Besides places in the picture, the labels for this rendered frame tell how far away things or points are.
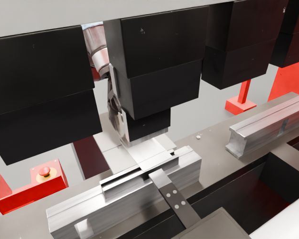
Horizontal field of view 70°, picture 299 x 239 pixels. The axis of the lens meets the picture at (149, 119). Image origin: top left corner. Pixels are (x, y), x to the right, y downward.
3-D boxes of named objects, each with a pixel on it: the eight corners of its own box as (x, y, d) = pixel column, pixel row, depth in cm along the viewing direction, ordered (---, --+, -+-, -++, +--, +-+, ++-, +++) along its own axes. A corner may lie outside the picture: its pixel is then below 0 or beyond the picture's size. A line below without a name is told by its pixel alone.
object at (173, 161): (172, 157, 58) (172, 149, 56) (178, 164, 55) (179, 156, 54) (101, 189, 50) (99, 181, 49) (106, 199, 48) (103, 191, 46)
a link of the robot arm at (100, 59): (90, 63, 59) (116, 56, 62) (96, 78, 59) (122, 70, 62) (93, 50, 52) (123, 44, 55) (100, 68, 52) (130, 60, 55)
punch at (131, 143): (165, 129, 50) (165, 94, 44) (170, 133, 48) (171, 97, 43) (126, 144, 46) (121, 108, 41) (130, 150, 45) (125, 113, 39)
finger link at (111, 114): (111, 131, 55) (107, 98, 56) (110, 131, 57) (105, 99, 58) (128, 128, 57) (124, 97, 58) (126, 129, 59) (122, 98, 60)
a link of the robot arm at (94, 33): (103, 22, 63) (104, 4, 55) (117, 56, 63) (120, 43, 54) (77, 29, 61) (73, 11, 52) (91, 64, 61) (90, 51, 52)
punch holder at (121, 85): (175, 81, 49) (178, -1, 39) (200, 97, 43) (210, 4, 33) (114, 100, 43) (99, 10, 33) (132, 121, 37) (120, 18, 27)
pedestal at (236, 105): (237, 103, 254) (253, 31, 206) (254, 113, 236) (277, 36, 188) (224, 108, 247) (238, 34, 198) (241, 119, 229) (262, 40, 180)
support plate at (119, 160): (134, 105, 76) (134, 102, 76) (176, 149, 57) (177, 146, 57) (85, 121, 70) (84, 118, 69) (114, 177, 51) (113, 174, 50)
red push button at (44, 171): (51, 170, 81) (49, 164, 79) (53, 177, 79) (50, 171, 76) (41, 174, 80) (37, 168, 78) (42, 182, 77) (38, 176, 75)
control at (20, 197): (66, 177, 93) (53, 147, 82) (74, 206, 81) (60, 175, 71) (15, 197, 86) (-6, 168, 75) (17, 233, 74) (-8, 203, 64)
